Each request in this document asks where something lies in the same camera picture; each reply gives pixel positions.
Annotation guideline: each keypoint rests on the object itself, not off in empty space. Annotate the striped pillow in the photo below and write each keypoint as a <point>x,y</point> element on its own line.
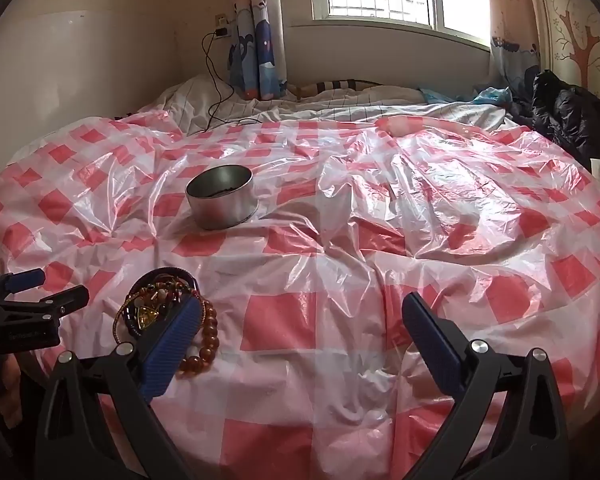
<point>340,85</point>

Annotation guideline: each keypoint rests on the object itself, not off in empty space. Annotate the red checked plastic sheet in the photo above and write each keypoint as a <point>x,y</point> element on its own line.
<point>330,210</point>

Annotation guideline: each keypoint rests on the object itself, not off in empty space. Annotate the black charger plug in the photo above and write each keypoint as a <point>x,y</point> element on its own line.
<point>222,27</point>

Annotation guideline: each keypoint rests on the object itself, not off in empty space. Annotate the round metal tin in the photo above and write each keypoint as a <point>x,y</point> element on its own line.
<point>225,210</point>

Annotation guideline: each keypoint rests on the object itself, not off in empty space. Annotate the white lined quilt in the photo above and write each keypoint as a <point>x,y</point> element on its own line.
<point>330,106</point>

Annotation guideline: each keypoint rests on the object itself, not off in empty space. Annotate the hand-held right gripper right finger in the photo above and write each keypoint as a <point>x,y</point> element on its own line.
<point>432,347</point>

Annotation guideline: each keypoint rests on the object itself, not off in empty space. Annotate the blue plastic bag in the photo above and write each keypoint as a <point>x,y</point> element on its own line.
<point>490,96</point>

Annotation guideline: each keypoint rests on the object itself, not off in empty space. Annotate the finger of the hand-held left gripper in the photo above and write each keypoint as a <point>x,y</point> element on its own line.
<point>26,280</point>
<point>60,302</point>

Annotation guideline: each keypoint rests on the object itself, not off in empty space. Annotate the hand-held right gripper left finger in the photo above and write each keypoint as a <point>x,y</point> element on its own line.
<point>172,345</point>

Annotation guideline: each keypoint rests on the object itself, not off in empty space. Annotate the black puffer jacket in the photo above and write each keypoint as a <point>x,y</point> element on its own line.
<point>570,110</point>

